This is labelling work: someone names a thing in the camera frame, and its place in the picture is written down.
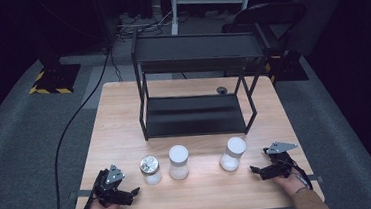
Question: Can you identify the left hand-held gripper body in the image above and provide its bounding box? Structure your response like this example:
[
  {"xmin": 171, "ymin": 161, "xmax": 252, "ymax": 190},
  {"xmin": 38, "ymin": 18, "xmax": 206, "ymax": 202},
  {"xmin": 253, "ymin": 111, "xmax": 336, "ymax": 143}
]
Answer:
[{"xmin": 91, "ymin": 162, "xmax": 134, "ymax": 209}]

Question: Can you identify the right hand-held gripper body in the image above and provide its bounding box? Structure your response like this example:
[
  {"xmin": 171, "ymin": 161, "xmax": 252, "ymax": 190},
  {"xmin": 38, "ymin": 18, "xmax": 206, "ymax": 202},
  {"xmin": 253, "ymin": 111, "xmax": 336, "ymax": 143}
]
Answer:
[{"xmin": 262, "ymin": 139, "xmax": 302, "ymax": 180}]

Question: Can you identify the silver lid glass jar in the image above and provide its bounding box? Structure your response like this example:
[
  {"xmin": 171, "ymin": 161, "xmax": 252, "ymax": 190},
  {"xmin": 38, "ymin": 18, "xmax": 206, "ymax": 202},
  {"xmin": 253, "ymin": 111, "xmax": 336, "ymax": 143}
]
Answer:
[{"xmin": 138, "ymin": 154, "xmax": 164, "ymax": 187}]

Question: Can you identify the white lid glass jar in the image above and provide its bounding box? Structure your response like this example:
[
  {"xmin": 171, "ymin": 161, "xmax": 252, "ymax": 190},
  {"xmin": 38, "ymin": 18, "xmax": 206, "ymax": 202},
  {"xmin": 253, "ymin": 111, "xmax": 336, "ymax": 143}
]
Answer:
[
  {"xmin": 167, "ymin": 143, "xmax": 191, "ymax": 182},
  {"xmin": 217, "ymin": 135, "xmax": 249, "ymax": 173}
]

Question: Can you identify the black metal shelf rack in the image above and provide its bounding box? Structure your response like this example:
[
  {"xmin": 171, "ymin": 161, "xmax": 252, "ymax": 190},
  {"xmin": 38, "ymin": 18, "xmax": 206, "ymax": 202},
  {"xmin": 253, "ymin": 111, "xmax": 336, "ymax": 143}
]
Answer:
[{"xmin": 129, "ymin": 21, "xmax": 279, "ymax": 143}]

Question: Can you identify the person's right hand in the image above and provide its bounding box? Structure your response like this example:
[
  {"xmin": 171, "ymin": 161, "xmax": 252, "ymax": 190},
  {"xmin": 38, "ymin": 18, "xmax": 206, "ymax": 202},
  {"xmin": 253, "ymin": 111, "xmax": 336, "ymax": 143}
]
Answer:
[{"xmin": 272, "ymin": 169, "xmax": 310, "ymax": 199}]

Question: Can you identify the black stand base striped tape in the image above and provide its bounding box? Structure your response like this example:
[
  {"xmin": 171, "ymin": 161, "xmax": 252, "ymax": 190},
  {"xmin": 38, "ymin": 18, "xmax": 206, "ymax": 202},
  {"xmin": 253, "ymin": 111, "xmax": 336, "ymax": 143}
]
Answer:
[
  {"xmin": 24, "ymin": 42, "xmax": 84, "ymax": 97},
  {"xmin": 263, "ymin": 49, "xmax": 310, "ymax": 85}
]

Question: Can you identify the black chair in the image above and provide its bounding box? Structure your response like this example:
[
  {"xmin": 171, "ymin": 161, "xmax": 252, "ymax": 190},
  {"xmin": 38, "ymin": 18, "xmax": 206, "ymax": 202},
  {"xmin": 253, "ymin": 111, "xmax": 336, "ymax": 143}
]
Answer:
[{"xmin": 219, "ymin": 0, "xmax": 312, "ymax": 65}]

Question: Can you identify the grey fabric panel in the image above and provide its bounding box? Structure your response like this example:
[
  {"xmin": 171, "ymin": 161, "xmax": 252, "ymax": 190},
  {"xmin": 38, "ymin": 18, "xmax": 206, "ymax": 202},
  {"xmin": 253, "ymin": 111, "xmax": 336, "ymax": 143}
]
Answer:
[{"xmin": 294, "ymin": 0, "xmax": 361, "ymax": 58}]

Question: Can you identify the right hand-held gripper cable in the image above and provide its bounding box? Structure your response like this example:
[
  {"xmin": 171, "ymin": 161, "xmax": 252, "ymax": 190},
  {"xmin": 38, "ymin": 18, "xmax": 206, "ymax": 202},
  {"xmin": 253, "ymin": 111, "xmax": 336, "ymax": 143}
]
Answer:
[{"xmin": 289, "ymin": 161, "xmax": 315, "ymax": 192}]

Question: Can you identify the long black floor cable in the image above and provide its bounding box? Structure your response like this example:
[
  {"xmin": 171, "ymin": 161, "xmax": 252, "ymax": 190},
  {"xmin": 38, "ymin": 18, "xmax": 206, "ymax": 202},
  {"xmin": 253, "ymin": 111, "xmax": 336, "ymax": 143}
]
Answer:
[{"xmin": 42, "ymin": 46, "xmax": 124, "ymax": 209}]

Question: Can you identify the short black floor cable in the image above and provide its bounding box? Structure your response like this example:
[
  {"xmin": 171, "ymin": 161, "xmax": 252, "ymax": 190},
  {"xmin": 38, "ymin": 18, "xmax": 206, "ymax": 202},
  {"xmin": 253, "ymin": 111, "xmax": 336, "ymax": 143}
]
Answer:
[{"xmin": 109, "ymin": 50, "xmax": 124, "ymax": 83}]

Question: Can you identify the bundle of floor cables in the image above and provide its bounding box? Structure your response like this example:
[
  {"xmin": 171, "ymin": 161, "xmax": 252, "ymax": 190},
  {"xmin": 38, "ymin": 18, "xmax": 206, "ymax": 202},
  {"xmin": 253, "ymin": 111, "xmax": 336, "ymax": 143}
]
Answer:
[{"xmin": 114, "ymin": 8, "xmax": 176, "ymax": 42}]

